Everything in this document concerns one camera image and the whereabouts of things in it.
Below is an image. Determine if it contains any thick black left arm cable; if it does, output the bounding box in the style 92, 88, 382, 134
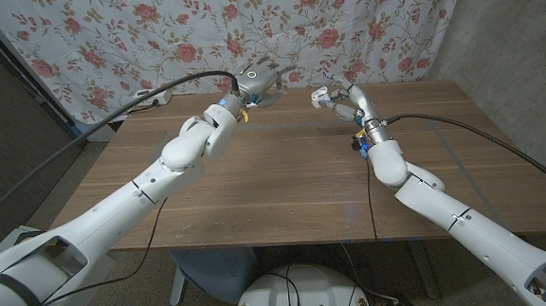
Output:
0, 69, 248, 230

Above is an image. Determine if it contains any grey table leg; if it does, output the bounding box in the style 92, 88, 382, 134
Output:
406, 238, 443, 301

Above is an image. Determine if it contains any white AirPods case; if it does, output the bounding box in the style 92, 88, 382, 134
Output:
310, 85, 331, 110

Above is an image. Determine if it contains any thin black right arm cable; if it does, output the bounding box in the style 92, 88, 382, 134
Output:
365, 158, 379, 242

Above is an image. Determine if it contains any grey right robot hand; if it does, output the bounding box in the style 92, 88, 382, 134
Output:
320, 69, 392, 147

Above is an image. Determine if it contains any white robot torso base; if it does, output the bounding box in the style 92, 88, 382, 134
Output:
231, 259, 373, 306

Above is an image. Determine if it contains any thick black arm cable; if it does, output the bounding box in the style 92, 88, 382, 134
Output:
0, 69, 248, 230
385, 104, 546, 211

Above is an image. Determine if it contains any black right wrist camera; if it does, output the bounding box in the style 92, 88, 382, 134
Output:
350, 134, 371, 161

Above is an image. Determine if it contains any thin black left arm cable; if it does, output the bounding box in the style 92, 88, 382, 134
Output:
33, 196, 174, 306

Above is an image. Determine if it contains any black power strip cord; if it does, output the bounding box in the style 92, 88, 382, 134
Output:
124, 99, 161, 115

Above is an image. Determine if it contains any floral backdrop cloth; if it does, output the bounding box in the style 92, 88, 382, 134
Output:
0, 0, 476, 131

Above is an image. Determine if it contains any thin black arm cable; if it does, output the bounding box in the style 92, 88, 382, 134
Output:
365, 158, 379, 242
33, 196, 174, 306

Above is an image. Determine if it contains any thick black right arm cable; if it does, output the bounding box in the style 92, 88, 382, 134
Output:
385, 104, 546, 211

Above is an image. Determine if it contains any white table leg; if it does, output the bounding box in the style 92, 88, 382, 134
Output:
167, 264, 189, 306

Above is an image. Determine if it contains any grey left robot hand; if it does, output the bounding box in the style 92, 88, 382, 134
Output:
231, 52, 300, 112

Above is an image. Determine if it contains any white yellow black floor mat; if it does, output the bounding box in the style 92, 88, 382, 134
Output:
0, 223, 48, 265

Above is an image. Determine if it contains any white power strip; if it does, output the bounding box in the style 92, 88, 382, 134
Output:
131, 87, 173, 108

